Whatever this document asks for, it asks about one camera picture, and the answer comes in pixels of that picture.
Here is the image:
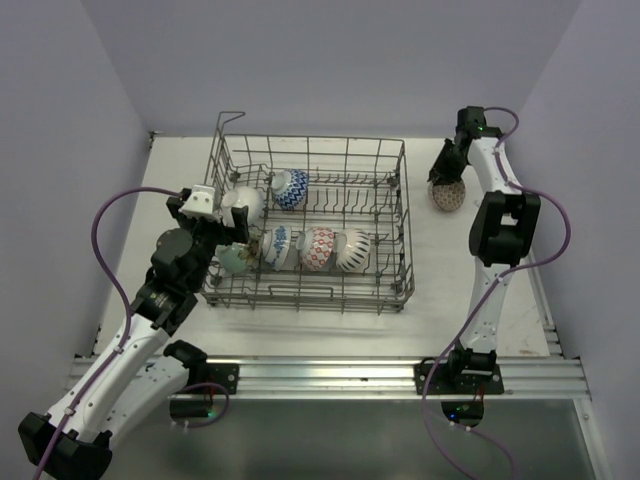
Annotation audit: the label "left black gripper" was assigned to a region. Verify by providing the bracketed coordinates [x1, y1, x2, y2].
[167, 202, 247, 289]

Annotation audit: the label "brown dotted ceramic bowl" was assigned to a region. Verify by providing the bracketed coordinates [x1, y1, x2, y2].
[427, 180, 466, 212]

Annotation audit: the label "blue zigzag ceramic bowl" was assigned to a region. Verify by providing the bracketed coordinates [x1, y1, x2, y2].
[271, 169, 309, 211]

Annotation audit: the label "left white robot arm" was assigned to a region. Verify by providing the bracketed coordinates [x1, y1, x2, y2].
[18, 189, 251, 479]

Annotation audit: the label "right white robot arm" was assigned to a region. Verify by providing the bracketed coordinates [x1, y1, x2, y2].
[416, 106, 541, 395]

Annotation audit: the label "white ribbed ceramic bowl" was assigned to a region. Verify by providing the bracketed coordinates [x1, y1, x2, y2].
[220, 186, 265, 227]

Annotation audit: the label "brown floral ceramic bowl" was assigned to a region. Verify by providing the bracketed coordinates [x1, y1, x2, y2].
[238, 232, 262, 269]

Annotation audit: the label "blue floral white bowl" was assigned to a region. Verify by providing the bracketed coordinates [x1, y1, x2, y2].
[261, 225, 292, 271]

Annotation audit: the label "pale green ceramic bowl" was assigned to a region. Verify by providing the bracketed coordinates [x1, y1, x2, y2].
[216, 243, 249, 274]

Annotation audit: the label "red diamond pattern bowl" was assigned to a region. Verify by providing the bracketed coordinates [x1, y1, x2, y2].
[295, 227, 335, 272]

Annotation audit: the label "white bowl dark stripes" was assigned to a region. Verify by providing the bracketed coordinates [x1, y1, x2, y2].
[334, 228, 371, 272]

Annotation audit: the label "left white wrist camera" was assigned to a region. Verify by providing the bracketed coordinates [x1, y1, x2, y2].
[179, 184, 221, 221]

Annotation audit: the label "grey wire dish rack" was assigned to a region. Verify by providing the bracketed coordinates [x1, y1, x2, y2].
[202, 111, 415, 314]

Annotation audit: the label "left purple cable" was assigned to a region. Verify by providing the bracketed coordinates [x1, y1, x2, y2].
[37, 185, 184, 476]

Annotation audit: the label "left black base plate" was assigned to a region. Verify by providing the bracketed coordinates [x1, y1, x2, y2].
[187, 362, 240, 395]

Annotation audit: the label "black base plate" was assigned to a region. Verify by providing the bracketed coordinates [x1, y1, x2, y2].
[187, 362, 240, 395]
[413, 357, 505, 396]

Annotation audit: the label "aluminium mounting rail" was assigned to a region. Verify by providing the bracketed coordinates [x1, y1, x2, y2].
[64, 353, 589, 401]

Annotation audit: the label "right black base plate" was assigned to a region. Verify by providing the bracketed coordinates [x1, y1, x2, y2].
[413, 357, 505, 396]

